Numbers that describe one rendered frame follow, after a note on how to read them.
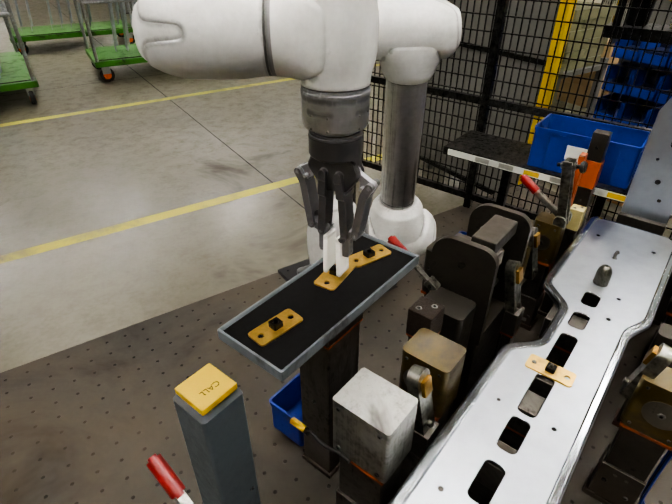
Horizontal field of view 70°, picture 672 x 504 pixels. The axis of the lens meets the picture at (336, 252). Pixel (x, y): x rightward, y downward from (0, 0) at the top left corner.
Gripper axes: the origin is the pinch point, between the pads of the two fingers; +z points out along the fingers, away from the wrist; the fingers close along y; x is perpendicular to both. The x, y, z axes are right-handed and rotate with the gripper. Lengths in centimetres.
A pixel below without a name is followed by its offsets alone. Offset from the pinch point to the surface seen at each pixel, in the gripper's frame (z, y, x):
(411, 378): 14.8, 16.4, -5.5
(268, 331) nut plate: 8.3, -4.4, -13.2
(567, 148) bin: 14, 24, 102
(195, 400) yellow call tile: 8.6, -5.2, -28.2
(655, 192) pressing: 17, 49, 89
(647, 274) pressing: 25, 50, 60
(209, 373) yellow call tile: 8.6, -6.7, -23.8
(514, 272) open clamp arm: 15.7, 23.9, 31.5
